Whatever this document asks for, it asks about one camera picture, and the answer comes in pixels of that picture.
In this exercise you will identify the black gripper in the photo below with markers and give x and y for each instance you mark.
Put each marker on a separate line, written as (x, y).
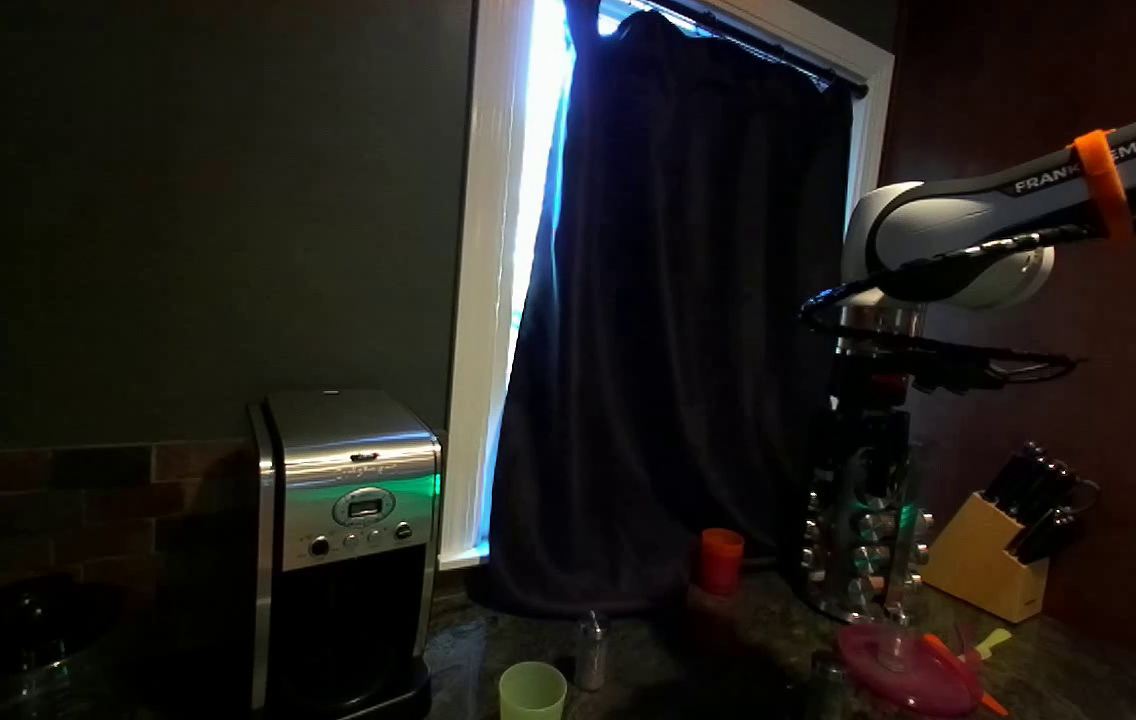
(868, 382)

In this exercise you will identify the dark navy curtain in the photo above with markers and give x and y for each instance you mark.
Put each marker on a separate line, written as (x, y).
(662, 378)

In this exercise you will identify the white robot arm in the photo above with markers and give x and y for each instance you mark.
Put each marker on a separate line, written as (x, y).
(986, 244)

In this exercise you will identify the rotating spice rack tower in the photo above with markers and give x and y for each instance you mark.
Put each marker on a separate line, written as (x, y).
(866, 534)

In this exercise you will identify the wooden knife block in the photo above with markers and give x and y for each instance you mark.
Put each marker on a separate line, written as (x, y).
(971, 561)

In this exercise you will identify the red plastic cup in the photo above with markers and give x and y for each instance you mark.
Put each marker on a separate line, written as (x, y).
(723, 556)

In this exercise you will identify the yellow plastic knife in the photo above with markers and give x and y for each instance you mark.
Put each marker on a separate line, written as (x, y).
(995, 642)

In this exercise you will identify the purple plastic plate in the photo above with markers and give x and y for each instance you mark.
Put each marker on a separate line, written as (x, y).
(903, 675)

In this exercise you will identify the red plastic knife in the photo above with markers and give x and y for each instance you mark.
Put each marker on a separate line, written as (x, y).
(986, 701)

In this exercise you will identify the glass salt shaker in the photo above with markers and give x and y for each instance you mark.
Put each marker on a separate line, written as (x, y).
(592, 654)

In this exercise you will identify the green plastic cup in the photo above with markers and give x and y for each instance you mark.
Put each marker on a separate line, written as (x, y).
(534, 690)

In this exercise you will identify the stainless steel coffee maker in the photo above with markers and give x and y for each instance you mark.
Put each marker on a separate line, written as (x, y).
(347, 556)

